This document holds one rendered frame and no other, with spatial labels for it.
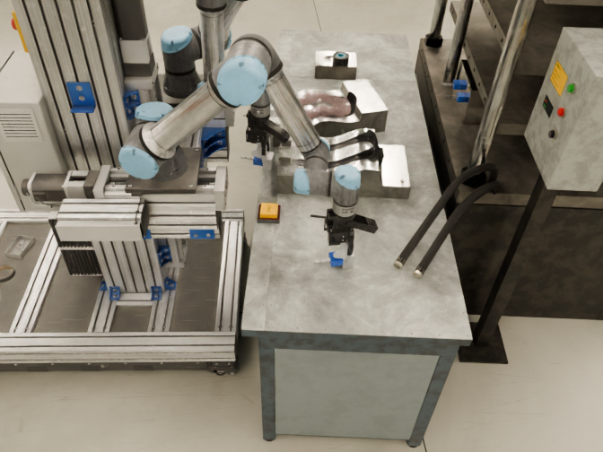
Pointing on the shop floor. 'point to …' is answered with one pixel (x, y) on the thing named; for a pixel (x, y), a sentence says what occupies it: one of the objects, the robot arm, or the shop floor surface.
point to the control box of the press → (550, 168)
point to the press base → (546, 264)
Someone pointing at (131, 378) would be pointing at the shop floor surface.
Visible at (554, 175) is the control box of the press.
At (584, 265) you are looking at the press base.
